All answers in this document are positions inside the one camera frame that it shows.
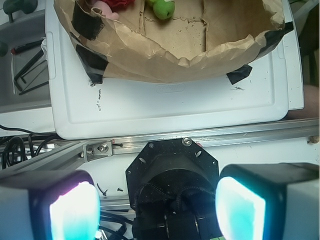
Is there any grey plastic tray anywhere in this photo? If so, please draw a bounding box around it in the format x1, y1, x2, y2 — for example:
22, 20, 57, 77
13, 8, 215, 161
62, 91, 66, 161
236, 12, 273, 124
0, 12, 51, 113

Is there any aluminium extrusion rail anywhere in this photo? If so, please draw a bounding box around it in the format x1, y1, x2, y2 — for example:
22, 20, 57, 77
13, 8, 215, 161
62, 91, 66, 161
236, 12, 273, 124
0, 118, 320, 177

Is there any green plush toy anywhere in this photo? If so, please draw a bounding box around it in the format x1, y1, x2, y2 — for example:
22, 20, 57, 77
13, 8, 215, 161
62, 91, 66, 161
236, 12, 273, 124
146, 0, 175, 20

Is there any pink plush toy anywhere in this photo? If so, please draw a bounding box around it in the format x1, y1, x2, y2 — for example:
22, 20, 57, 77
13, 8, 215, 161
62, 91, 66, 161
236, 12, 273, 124
91, 0, 119, 20

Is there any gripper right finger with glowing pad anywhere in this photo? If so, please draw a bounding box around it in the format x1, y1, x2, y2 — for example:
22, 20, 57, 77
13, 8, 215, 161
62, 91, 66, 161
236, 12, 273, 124
215, 162, 320, 240

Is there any brown paper bag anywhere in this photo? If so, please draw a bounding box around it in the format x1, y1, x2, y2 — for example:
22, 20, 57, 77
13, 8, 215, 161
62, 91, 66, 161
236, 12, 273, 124
53, 0, 294, 84

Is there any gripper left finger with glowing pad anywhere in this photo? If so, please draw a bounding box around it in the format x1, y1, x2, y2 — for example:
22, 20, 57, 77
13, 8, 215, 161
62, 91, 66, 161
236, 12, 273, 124
0, 169, 101, 240

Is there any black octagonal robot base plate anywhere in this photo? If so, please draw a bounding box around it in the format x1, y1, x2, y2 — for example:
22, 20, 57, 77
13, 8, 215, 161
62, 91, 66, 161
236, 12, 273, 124
125, 137, 219, 210

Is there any black hex key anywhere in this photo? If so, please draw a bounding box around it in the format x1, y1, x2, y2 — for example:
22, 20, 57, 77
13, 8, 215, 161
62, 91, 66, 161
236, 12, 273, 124
12, 47, 49, 96

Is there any silver corner bracket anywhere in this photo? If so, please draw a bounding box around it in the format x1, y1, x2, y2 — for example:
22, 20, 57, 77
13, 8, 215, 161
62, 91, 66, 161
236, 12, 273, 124
83, 140, 113, 162

